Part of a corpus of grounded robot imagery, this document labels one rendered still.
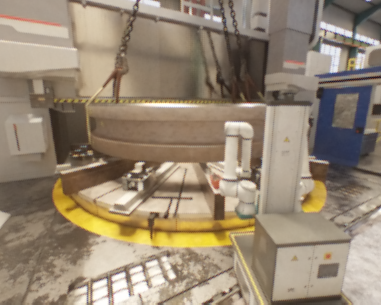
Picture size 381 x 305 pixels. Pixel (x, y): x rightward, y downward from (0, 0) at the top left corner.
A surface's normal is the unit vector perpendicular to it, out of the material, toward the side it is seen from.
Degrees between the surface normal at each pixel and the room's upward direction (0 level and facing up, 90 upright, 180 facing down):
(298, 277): 90
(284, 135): 90
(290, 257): 90
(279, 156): 90
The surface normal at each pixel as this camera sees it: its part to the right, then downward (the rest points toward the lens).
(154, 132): -0.23, 0.19
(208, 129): 0.13, 0.19
